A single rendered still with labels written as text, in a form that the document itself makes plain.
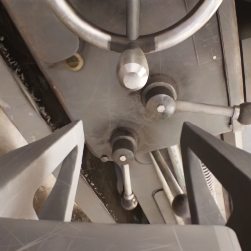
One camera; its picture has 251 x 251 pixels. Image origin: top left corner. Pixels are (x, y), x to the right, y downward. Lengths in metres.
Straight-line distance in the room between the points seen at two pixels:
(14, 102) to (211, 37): 0.33
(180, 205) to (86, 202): 0.27
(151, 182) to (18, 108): 0.51
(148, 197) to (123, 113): 0.50
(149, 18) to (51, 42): 0.14
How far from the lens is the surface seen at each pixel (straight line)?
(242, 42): 0.37
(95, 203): 0.57
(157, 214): 0.93
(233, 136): 0.67
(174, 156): 0.57
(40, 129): 0.44
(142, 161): 0.69
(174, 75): 0.36
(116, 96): 0.37
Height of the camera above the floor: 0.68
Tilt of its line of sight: 13 degrees down
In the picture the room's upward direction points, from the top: 74 degrees clockwise
